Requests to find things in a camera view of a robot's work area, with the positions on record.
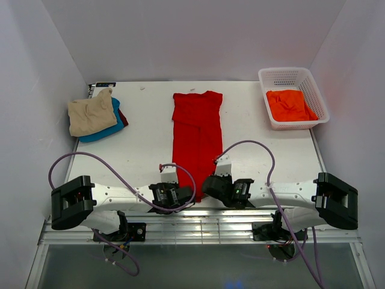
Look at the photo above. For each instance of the beige folded t shirt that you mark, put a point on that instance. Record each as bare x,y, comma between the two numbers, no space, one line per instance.
89,116

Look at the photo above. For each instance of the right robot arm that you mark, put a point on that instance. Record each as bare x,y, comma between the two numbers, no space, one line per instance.
324,200

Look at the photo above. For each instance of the aluminium frame rail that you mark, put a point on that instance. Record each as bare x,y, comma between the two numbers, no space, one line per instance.
195,227

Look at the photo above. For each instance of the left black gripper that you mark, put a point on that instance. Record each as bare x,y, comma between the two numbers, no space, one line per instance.
184,194

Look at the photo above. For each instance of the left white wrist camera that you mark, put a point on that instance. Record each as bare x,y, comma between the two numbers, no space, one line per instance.
168,173

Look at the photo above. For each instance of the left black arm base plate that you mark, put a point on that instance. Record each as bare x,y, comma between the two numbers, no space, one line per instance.
135,232

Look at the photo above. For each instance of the white plastic basket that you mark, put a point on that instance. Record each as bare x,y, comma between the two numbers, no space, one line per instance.
293,78

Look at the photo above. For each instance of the blue label sticker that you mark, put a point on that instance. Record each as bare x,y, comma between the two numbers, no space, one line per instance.
105,84

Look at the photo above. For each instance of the dark red folded t shirt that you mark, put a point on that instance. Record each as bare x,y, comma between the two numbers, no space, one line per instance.
123,118

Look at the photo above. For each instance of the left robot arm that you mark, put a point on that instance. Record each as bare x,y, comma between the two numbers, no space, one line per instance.
80,202

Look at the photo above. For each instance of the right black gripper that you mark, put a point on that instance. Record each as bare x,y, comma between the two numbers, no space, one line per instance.
211,186

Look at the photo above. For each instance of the orange t shirt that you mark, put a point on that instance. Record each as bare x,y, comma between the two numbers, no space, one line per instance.
289,106

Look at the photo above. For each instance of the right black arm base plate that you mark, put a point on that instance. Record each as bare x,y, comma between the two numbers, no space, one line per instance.
270,232

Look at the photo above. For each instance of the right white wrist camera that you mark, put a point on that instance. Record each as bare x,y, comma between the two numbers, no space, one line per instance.
223,166

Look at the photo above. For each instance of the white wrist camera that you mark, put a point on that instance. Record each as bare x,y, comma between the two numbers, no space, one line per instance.
168,173
223,166

